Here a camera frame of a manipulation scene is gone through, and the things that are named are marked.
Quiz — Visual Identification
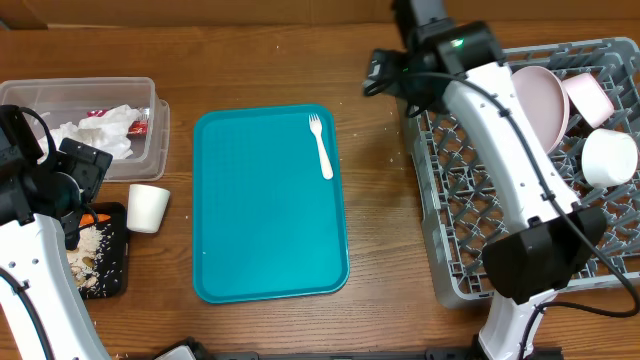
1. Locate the grey plastic dish rack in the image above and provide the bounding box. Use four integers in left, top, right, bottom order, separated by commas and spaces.
398, 37, 639, 308

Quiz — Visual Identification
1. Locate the white paper cup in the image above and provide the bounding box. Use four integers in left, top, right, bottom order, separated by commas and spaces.
127, 184, 170, 234

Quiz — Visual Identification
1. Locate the black food waste tray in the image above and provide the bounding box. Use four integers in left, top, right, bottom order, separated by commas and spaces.
76, 202, 129, 300

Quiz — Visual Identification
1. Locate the pile of white rice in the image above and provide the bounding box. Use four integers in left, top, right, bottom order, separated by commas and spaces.
66, 226, 107, 277

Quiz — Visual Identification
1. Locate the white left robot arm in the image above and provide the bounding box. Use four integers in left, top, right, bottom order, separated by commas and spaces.
1, 105, 112, 359

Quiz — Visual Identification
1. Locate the white plastic fork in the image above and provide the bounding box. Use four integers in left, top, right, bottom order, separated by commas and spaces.
309, 114, 334, 180

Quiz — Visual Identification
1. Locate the red snack wrapper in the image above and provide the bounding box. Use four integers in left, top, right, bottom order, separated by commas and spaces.
87, 107, 150, 136

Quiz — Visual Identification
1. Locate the white napkin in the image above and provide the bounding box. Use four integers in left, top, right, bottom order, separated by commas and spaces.
41, 105, 143, 160

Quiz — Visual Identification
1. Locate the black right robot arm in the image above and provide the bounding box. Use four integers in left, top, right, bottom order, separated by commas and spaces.
364, 19, 606, 359

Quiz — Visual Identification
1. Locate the clear plastic waste bin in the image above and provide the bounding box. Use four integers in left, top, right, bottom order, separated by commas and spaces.
1, 77, 170, 182

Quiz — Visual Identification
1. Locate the pink bowl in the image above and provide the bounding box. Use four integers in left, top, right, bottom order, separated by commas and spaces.
562, 73, 614, 128

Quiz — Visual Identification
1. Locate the white bowl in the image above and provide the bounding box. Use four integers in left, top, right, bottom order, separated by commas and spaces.
581, 129, 639, 188

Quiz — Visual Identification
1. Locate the pile of peanuts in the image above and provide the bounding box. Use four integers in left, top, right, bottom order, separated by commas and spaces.
67, 253, 98, 289

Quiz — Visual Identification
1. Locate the teal plastic serving tray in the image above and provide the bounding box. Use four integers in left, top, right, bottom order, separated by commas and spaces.
192, 104, 350, 304

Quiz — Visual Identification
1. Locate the large pink plate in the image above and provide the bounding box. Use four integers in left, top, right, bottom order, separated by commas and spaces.
511, 66, 569, 154

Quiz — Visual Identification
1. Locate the orange carrot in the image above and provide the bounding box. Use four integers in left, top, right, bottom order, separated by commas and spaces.
79, 214, 111, 227

